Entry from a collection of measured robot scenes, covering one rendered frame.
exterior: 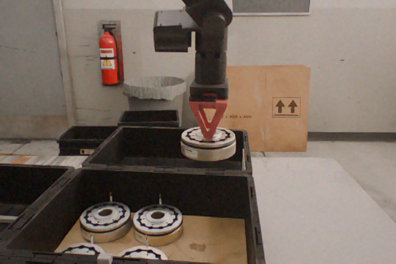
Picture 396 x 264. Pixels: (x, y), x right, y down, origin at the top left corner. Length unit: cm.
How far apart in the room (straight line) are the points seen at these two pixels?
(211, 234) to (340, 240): 40
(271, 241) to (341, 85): 287
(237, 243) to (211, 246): 5
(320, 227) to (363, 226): 12
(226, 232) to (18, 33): 327
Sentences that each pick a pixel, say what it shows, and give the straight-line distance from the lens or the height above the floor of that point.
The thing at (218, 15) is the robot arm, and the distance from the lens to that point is 51.
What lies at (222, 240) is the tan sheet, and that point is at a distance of 72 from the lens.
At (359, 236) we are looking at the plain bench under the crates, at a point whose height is 70.
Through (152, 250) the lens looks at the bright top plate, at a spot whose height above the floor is 86.
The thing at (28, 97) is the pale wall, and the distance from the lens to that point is 383.
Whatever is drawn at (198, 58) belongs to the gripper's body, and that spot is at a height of 119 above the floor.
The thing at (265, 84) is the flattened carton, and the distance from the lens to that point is 330.
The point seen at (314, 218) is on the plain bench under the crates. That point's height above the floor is 70.
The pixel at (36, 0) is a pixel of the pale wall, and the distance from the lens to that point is 366.
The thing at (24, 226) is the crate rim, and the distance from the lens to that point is 65.
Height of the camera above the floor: 126
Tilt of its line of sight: 17 degrees down
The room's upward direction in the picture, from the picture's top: straight up
